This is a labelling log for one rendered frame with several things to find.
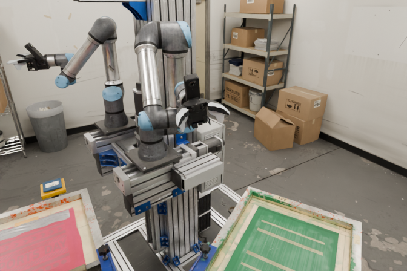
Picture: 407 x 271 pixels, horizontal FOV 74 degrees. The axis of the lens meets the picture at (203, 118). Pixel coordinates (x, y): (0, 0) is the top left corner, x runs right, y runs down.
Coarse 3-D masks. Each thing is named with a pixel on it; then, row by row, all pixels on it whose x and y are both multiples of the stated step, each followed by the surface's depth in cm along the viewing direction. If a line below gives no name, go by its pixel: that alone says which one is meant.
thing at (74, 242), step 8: (72, 208) 145; (72, 216) 139; (48, 224) 134; (72, 224) 134; (72, 232) 129; (72, 240) 125; (80, 240) 125; (72, 248) 121; (80, 248) 121; (72, 256) 117; (80, 256) 117; (64, 264) 113; (72, 264) 113; (80, 264) 113
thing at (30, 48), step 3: (24, 45) 156; (27, 45) 156; (30, 45) 157; (27, 48) 156; (30, 48) 157; (33, 48) 159; (30, 51) 157; (33, 51) 158; (36, 51) 160; (33, 54) 158; (36, 54) 159; (39, 54) 161; (36, 57) 160; (39, 57) 160; (42, 57) 162; (39, 60) 161
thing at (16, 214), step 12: (72, 192) 151; (84, 192) 151; (36, 204) 142; (48, 204) 143; (60, 204) 147; (84, 204) 142; (0, 216) 134; (12, 216) 136; (24, 216) 139; (96, 228) 127; (96, 240) 121
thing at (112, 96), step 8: (104, 88) 167; (112, 88) 167; (120, 88) 168; (104, 96) 163; (112, 96) 162; (120, 96) 165; (104, 104) 166; (112, 104) 163; (120, 104) 166; (112, 112) 165
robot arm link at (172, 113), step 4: (176, 108) 104; (168, 112) 102; (172, 112) 102; (168, 116) 101; (172, 116) 102; (172, 120) 102; (172, 124) 102; (188, 128) 104; (192, 128) 105; (184, 132) 106; (188, 132) 106
